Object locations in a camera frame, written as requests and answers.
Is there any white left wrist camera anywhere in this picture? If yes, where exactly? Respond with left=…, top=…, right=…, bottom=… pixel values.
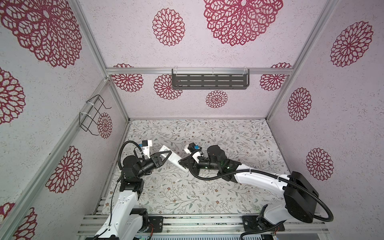
left=139, top=140, right=153, bottom=159

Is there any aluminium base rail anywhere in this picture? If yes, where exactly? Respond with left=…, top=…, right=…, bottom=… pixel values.
left=76, top=212, right=329, bottom=236

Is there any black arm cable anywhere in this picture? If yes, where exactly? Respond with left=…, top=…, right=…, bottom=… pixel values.
left=117, top=140, right=145, bottom=172
left=187, top=152, right=334, bottom=240

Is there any white remote control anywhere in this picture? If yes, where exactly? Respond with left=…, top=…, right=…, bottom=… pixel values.
left=159, top=145, right=189, bottom=173

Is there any black wire wall basket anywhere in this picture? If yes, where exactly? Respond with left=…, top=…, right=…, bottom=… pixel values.
left=78, top=94, right=111, bottom=136

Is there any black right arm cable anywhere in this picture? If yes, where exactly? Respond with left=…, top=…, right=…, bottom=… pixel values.
left=187, top=152, right=334, bottom=240

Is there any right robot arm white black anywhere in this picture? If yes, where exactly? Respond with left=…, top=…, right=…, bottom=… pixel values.
left=178, top=144, right=318, bottom=226

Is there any dark metal wall shelf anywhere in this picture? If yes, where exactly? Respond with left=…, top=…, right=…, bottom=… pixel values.
left=171, top=69, right=250, bottom=90

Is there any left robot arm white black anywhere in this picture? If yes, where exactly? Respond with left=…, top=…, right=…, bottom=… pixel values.
left=91, top=150, right=172, bottom=240

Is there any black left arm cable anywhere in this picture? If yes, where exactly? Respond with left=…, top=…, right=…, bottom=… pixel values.
left=117, top=140, right=145, bottom=172

